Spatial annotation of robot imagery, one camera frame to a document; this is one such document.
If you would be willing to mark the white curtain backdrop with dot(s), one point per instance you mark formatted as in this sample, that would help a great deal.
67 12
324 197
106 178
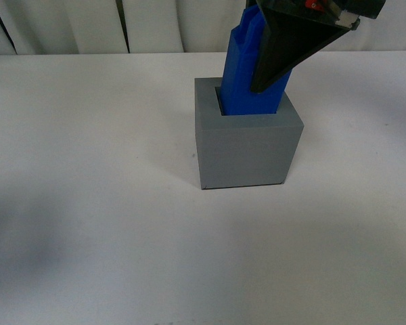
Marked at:
92 27

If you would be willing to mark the gray square base block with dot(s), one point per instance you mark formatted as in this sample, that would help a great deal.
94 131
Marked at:
242 150

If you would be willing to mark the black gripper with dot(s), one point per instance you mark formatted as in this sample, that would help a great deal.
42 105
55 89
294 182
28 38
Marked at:
295 30

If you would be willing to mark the blue handled insert part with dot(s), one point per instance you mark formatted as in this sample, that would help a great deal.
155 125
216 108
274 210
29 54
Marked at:
242 54

